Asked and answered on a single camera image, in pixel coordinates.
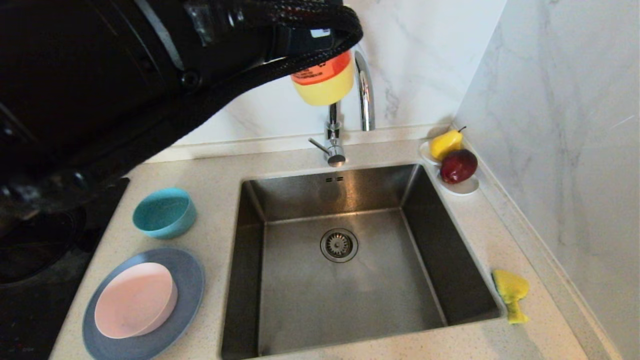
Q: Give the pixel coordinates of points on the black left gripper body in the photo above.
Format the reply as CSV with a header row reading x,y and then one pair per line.
x,y
300,44

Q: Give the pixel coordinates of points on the yellow orange detergent bottle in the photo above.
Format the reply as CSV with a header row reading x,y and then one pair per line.
x,y
322,90

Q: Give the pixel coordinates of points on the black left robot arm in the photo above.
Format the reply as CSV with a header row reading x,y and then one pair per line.
x,y
100,75

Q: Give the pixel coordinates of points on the stainless steel sink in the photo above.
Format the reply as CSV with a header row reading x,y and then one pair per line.
x,y
310,300

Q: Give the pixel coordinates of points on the yellow green sponge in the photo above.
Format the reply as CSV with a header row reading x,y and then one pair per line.
x,y
511,286

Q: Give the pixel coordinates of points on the chrome gooseneck faucet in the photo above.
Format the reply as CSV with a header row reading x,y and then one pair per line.
x,y
334,132

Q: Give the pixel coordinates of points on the small white dish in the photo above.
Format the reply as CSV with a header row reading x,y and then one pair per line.
x,y
466,187
425,153

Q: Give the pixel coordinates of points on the yellow pear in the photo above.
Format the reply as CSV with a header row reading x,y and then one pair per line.
x,y
444,144

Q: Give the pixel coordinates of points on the dark red apple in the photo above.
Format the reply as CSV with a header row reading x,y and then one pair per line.
x,y
457,166

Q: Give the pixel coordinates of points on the round metal drain strainer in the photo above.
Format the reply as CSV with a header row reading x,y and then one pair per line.
x,y
339,245

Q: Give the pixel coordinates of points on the teal bowl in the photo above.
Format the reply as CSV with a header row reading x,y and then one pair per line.
x,y
165,215

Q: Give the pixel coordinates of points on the blue-grey plate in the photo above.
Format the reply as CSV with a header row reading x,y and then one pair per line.
x,y
192,280

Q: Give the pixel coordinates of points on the pink bowl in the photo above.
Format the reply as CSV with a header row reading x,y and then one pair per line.
x,y
135,300

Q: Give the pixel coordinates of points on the black induction cooktop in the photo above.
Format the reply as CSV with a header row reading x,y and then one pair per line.
x,y
30,310

